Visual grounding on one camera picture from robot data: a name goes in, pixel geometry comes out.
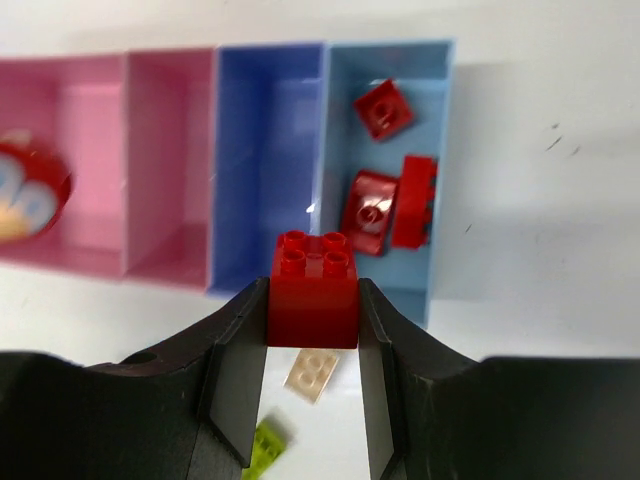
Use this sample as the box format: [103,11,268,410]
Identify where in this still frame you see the green square lego brick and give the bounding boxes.
[242,412,296,479]

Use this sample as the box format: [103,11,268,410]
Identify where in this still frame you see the narrow pink container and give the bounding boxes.
[123,48,215,290]

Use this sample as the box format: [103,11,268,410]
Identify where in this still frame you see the red square lego brick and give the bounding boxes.
[267,230,360,349]

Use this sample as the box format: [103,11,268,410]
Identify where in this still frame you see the red lego cluster with face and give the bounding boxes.
[1,129,74,244]

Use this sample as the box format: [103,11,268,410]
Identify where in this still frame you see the red arch lego brick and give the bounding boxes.
[340,170,398,256]

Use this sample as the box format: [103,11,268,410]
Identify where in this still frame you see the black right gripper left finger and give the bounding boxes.
[1,278,269,479]

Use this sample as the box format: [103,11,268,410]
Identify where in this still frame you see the red curved lego piece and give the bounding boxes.
[391,155,438,250]

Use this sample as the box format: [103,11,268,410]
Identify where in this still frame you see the large pink container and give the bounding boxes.
[1,54,127,277]

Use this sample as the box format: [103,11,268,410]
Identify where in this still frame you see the dark blue container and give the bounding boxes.
[209,43,324,294]

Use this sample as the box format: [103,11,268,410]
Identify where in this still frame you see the beige lego brick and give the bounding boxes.
[284,348,340,404]

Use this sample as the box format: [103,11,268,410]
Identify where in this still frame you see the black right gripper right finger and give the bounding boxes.
[358,279,639,479]

